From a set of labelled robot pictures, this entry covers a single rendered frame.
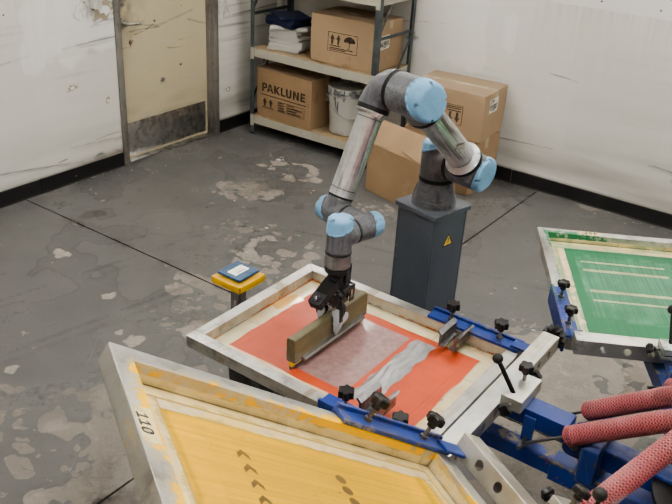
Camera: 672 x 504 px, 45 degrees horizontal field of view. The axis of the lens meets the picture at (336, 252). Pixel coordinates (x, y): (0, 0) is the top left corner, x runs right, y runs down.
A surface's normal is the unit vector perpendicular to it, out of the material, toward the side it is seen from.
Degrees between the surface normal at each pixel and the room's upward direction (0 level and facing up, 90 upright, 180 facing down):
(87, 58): 90
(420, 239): 90
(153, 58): 90
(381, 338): 0
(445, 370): 0
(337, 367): 0
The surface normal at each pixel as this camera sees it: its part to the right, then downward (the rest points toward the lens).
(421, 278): -0.74, 0.28
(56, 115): 0.80, 0.31
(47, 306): 0.05, -0.89
